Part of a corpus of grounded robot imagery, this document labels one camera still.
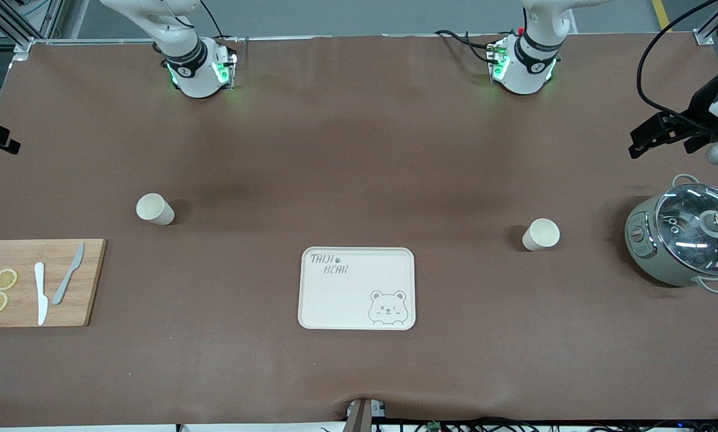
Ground bamboo cutting board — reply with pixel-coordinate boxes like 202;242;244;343
0;239;107;328

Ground grey electric cooking pot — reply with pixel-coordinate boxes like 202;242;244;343
624;174;718;293

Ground brown table mat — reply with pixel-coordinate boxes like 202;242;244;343
0;33;718;428

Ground grey plastic knife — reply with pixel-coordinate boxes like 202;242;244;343
52;242;86;305

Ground metal table edge clamp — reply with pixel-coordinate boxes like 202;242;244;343
346;397;387;432

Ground white plastic cup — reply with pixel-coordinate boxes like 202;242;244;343
522;218;560;251
136;193;175;226

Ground glass pot lid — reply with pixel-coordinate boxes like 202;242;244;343
654;184;718;277

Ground white plastic knife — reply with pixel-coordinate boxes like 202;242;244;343
34;262;49;326

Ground cream bear print tray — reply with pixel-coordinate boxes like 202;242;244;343
298;247;416;331

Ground black right base cable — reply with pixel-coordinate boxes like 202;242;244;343
199;0;241;56

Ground black left base cables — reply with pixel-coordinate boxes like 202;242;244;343
435;28;501;64

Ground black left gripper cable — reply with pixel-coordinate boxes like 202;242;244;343
636;0;718;134

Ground black cable bundle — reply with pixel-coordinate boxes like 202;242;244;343
320;416;718;432

